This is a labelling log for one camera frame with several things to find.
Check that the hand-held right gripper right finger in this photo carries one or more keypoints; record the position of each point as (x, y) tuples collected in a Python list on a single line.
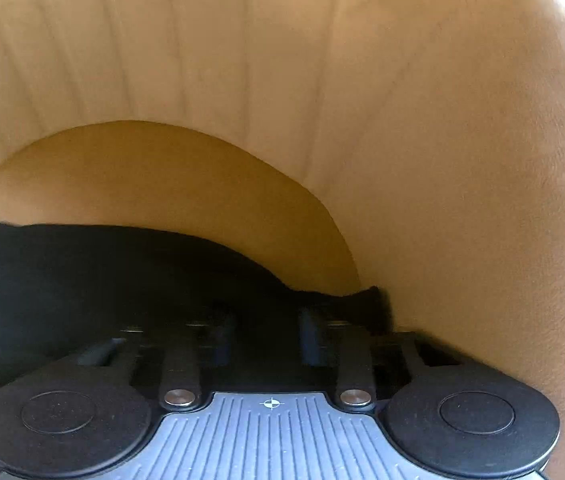
[(357, 365)]

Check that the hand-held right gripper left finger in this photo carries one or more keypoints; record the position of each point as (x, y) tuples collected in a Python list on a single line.
[(180, 370)]

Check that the black sweater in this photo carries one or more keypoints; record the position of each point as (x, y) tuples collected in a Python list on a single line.
[(87, 270)]

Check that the tan upholstered chair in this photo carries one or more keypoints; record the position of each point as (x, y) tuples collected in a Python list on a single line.
[(412, 160)]

